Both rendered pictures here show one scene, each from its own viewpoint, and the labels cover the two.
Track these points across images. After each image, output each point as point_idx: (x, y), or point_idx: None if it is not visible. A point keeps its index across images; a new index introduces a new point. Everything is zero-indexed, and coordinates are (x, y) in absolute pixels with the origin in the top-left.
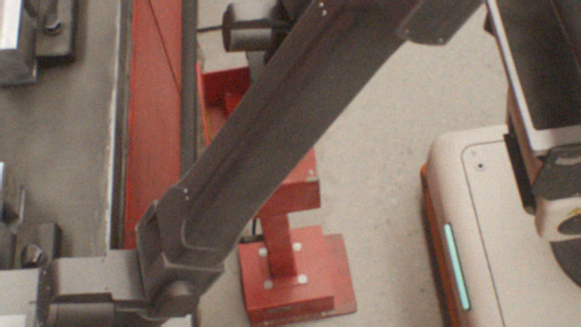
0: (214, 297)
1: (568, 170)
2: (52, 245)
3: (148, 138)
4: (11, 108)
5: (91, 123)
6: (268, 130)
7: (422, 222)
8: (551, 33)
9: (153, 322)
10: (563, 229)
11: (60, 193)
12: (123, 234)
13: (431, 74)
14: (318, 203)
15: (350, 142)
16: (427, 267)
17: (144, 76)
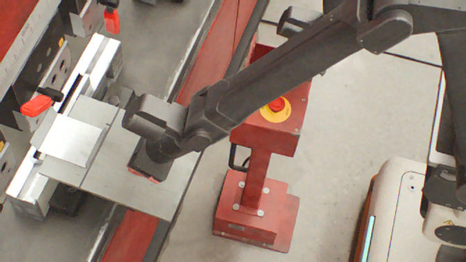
0: (195, 202)
1: (447, 184)
2: (126, 102)
3: (203, 70)
4: (133, 14)
5: (177, 42)
6: (282, 65)
7: (358, 213)
8: None
9: (179, 150)
10: (437, 233)
11: (142, 75)
12: None
13: (410, 118)
14: (292, 154)
15: (333, 139)
16: (348, 245)
17: (218, 31)
